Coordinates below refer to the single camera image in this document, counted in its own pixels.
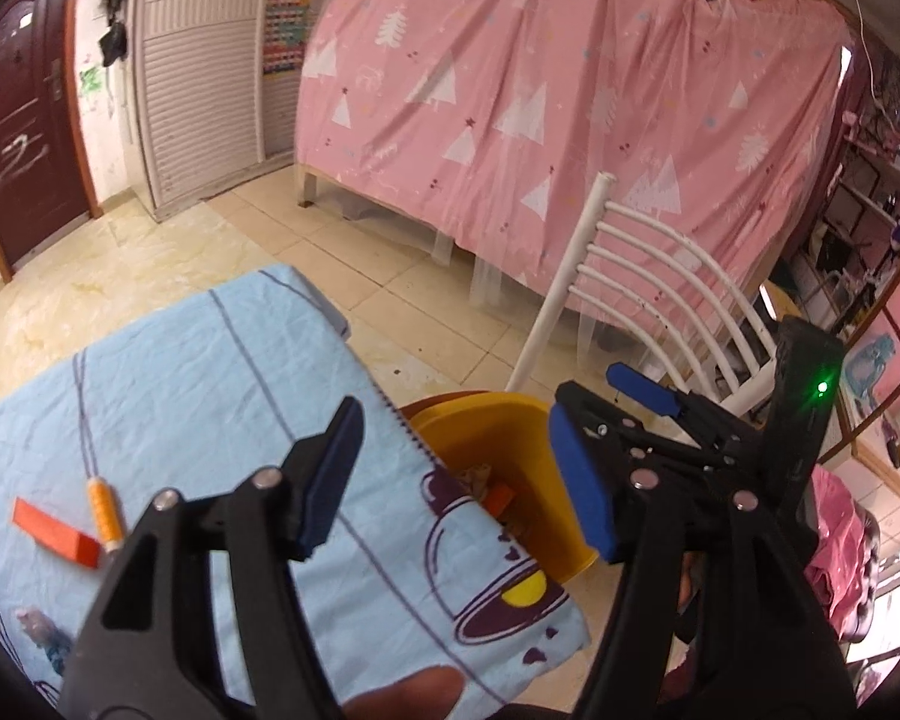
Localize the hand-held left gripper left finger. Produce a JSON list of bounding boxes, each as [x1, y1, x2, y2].
[[58, 395, 367, 720]]

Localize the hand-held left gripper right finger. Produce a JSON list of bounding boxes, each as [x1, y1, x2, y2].
[[547, 381, 854, 720]]

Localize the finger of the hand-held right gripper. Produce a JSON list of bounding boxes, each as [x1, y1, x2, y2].
[[596, 406, 760, 482], [606, 362, 767, 445]]

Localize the yellow bin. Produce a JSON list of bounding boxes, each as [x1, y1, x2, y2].
[[406, 392, 600, 583]]

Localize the person's left hand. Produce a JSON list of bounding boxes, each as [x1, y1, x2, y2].
[[343, 664, 466, 720]]

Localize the pink cartoon picture board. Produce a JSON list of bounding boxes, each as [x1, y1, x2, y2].
[[842, 298, 900, 470]]

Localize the white slatted chair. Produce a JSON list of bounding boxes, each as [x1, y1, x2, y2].
[[505, 172, 786, 415]]

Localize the pink plastic bag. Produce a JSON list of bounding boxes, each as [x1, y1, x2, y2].
[[801, 465, 883, 640]]

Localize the printed light blue bed sheet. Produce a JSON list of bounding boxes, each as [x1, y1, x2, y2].
[[0, 264, 593, 715]]

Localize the orange thread spool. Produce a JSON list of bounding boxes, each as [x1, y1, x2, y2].
[[84, 476, 127, 550]]

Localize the cluttered shelf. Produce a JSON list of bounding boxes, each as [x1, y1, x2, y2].
[[786, 52, 900, 332]]

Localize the long orange box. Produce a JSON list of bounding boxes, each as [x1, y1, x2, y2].
[[13, 497, 103, 570]]

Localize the pink tree print curtain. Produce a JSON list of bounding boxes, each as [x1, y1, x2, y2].
[[294, 0, 856, 361]]

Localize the white louvered wardrobe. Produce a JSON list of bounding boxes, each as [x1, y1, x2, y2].
[[124, 0, 347, 224]]

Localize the dark red door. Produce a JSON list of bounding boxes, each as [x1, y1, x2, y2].
[[0, 0, 100, 284]]

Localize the black hanging bags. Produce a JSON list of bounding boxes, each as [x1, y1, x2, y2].
[[93, 0, 137, 69]]

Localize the colourful wall poster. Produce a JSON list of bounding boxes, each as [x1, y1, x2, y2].
[[260, 0, 317, 77]]

